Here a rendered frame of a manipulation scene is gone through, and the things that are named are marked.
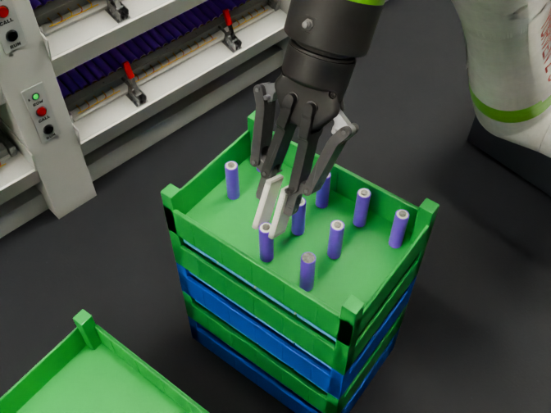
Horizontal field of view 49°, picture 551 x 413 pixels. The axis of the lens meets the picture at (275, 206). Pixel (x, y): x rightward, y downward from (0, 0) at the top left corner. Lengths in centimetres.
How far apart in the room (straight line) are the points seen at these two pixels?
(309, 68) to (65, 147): 70
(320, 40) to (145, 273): 72
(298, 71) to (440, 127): 90
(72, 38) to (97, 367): 57
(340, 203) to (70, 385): 47
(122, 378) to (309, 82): 52
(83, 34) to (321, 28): 64
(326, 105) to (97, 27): 62
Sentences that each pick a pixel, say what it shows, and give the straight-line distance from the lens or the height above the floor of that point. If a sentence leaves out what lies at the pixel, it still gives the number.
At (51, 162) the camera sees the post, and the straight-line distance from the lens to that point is 125.
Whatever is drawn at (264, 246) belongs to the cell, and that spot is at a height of 37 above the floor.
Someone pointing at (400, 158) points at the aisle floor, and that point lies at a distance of 141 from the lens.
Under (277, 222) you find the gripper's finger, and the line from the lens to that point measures 73.
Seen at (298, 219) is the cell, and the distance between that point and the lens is 81.
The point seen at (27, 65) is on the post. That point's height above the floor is 36.
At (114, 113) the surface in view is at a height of 16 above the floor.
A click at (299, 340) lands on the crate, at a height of 26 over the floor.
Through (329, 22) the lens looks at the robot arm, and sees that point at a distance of 62.
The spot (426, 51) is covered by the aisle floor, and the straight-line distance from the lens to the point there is 174.
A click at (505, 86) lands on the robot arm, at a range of 79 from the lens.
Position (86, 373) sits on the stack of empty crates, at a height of 16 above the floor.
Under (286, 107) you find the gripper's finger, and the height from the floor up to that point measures 55.
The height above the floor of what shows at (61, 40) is 36.
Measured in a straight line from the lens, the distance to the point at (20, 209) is 134.
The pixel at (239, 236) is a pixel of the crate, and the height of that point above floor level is 32.
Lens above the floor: 99
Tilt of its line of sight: 50 degrees down
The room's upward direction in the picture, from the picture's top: straight up
